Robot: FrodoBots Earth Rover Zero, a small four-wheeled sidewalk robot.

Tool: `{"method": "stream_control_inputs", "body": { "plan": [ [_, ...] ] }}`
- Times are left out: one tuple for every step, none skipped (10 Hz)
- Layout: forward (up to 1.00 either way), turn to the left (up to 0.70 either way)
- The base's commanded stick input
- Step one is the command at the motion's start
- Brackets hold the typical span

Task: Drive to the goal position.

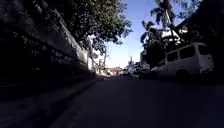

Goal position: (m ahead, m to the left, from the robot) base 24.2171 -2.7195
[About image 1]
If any big overhanging tree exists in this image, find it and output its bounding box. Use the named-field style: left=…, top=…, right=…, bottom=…
left=43, top=0, right=133, bottom=55

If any grey asphalt road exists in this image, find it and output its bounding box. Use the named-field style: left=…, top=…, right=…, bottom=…
left=49, top=75, right=224, bottom=128

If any group of palm trees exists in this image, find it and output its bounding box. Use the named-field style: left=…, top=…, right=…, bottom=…
left=139, top=0, right=188, bottom=65

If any white van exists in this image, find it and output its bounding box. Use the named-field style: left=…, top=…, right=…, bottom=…
left=150, top=41, right=215, bottom=80

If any shaded pavement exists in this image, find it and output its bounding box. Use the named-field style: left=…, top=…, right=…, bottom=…
left=0, top=77, right=98, bottom=128

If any dark building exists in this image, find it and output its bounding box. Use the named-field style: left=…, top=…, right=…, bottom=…
left=175, top=0, right=224, bottom=69

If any long dark wall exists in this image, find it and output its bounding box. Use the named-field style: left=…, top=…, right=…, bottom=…
left=0, top=0, right=97, bottom=85

